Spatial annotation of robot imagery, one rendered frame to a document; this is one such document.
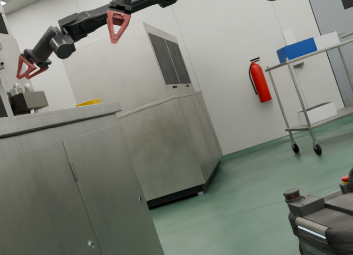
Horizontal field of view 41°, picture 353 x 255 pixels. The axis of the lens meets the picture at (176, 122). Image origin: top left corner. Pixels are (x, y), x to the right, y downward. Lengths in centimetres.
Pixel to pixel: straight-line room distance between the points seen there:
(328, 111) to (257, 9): 191
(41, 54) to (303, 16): 466
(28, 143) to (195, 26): 496
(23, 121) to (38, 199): 19
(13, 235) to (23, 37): 584
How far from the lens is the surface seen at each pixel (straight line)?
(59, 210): 123
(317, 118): 456
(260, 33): 594
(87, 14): 164
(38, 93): 183
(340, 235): 165
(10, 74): 248
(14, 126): 112
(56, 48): 156
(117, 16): 137
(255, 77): 575
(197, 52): 599
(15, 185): 110
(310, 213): 192
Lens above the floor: 79
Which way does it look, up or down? 1 degrees down
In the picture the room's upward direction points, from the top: 19 degrees counter-clockwise
